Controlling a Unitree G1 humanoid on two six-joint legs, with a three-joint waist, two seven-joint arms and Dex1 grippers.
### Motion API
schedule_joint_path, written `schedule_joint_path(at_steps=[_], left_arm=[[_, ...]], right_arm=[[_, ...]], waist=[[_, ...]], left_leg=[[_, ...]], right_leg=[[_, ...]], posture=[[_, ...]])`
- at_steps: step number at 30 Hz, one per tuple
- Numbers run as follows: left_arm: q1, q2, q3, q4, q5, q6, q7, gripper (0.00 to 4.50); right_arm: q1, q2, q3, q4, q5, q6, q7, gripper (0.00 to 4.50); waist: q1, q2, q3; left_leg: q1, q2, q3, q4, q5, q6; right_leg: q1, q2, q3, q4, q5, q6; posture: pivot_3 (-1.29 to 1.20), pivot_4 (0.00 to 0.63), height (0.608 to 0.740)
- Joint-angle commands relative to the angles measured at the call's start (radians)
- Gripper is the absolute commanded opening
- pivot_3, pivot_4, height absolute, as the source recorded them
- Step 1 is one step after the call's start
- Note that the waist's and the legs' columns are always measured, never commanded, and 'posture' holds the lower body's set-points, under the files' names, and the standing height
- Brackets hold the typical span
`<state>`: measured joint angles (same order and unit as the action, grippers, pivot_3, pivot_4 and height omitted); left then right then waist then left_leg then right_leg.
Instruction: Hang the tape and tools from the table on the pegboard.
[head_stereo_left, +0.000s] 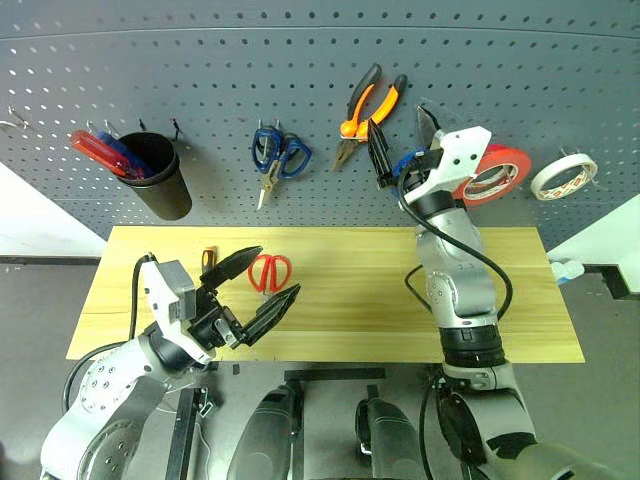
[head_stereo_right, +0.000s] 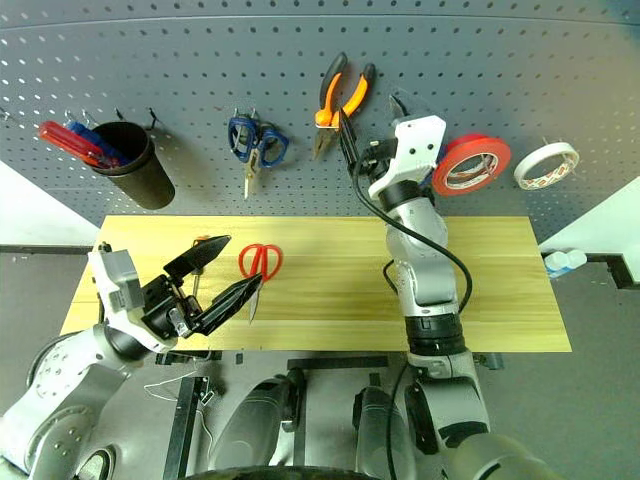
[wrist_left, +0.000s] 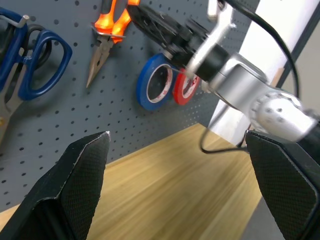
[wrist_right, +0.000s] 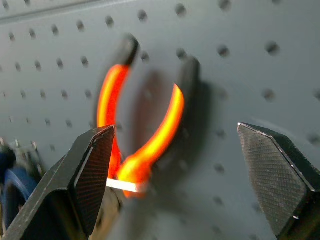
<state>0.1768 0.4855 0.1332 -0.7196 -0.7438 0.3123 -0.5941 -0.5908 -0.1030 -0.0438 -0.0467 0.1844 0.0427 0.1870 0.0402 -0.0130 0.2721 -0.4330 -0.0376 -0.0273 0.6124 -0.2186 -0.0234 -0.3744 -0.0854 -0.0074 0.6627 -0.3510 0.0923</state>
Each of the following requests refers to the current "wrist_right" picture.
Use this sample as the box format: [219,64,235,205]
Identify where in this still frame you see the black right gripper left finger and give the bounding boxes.
[0,124,116,240]

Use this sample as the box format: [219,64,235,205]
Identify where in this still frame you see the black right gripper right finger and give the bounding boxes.
[236,122,320,239]

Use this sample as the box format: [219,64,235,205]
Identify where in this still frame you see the orange and black needle-nose pliers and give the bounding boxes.
[95,33,202,221]

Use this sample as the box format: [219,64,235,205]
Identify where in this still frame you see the grey pegboard panel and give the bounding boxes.
[0,0,320,240]

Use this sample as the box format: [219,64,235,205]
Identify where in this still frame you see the blue-handled scissors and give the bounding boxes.
[0,143,40,231]

